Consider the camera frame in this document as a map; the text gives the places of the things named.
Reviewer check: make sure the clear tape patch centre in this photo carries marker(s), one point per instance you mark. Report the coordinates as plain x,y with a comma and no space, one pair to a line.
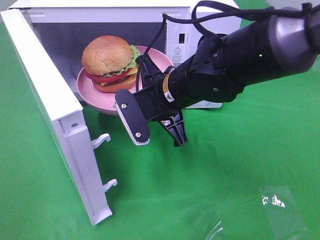
203,222

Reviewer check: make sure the toy hamburger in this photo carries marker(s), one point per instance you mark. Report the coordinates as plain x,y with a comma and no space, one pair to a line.
110,63

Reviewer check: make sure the white microwave door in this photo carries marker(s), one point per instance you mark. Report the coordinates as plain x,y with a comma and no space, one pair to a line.
64,116

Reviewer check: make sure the clear tape patch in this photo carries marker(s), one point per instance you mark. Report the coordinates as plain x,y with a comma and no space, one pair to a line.
282,213
203,222

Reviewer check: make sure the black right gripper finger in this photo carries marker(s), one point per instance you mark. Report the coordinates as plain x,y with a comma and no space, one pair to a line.
175,127
148,72

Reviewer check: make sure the clear tape patch right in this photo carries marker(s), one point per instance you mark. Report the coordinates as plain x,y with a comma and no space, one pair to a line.
282,213

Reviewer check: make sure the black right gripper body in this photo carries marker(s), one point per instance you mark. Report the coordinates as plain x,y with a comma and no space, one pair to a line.
188,84

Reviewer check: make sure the white warning label sticker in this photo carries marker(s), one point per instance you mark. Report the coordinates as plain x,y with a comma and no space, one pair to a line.
177,53

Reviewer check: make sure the white microwave oven body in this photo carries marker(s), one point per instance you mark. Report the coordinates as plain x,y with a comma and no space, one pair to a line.
66,27

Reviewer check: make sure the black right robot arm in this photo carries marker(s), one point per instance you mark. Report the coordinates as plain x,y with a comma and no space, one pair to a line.
237,48

